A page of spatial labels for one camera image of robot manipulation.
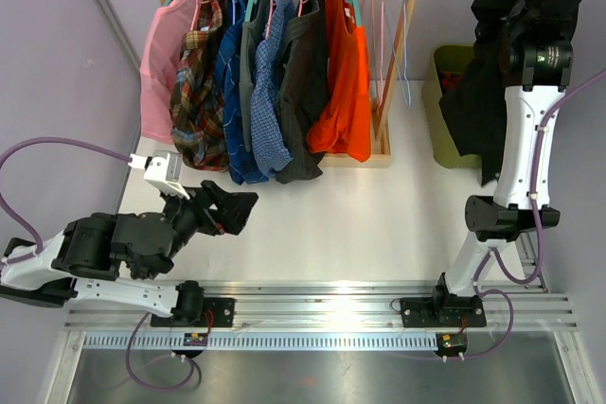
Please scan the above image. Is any light blue wire hanger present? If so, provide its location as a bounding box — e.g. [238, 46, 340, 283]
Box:
[382, 0, 416, 108]

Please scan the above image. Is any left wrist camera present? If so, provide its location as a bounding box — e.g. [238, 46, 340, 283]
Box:
[128, 150, 190, 200]

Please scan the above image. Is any blue striped shirt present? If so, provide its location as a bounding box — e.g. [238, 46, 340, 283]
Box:
[215, 0, 268, 184]

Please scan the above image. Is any pink shirt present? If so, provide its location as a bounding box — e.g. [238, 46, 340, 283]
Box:
[139, 0, 198, 144]

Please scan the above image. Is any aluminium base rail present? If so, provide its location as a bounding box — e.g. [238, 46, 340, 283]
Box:
[47, 283, 605, 403]

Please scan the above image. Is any blue checked shirt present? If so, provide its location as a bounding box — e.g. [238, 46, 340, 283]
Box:
[251, 0, 294, 179]

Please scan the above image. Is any dark pinstripe shirt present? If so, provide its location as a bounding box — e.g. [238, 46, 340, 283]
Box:
[276, 0, 330, 184]

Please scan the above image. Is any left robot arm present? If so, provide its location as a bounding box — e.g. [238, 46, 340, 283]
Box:
[1, 180, 258, 327]

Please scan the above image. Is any grey shirt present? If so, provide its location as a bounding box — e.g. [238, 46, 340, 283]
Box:
[239, 0, 270, 151]

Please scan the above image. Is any red black plaid shirt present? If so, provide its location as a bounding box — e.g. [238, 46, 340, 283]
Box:
[437, 72, 463, 94]

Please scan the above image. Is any green plastic basket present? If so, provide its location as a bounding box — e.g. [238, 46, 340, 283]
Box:
[421, 44, 481, 169]

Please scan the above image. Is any pink wire hanger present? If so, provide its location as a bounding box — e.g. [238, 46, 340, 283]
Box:
[370, 0, 385, 107]

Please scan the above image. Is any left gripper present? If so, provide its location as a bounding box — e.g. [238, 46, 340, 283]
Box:
[142, 181, 259, 281]

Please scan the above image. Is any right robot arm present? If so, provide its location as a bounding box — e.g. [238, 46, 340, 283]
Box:
[400, 0, 582, 328]

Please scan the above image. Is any brown plaid shirt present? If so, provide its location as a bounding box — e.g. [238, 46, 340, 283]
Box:
[169, 0, 228, 172]

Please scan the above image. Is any orange shirt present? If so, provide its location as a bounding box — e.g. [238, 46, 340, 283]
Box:
[307, 0, 372, 163]

